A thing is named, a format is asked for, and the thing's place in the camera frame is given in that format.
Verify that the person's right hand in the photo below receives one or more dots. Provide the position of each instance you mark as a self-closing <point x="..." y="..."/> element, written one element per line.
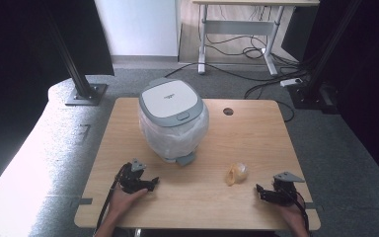
<point x="294" y="215"/>

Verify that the black curtain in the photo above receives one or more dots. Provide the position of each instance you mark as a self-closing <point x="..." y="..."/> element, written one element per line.
<point x="19" y="39"/>
<point x="375" y="82"/>

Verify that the person's left hand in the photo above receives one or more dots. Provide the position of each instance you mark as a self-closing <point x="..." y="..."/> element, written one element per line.
<point x="121" y="202"/>

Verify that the white wall panel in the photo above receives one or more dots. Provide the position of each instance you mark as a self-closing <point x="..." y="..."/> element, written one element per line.
<point x="138" y="26"/>

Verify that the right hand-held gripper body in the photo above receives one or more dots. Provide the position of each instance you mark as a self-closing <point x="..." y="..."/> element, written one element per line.
<point x="286" y="194"/>

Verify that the black metal stand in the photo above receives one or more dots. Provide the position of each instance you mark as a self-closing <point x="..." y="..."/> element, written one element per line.
<point x="79" y="79"/>
<point x="322" y="65"/>

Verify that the white-legged desk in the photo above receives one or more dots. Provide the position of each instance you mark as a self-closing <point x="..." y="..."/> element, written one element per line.
<point x="240" y="28"/>

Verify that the white power strip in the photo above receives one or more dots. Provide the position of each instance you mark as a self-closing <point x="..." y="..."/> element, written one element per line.
<point x="291" y="82"/>

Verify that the grey tape piece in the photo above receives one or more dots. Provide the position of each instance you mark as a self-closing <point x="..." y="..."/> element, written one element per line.
<point x="86" y="201"/>
<point x="313" y="206"/>

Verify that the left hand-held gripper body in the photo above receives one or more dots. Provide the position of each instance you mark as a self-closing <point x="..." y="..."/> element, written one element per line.
<point x="131" y="181"/>

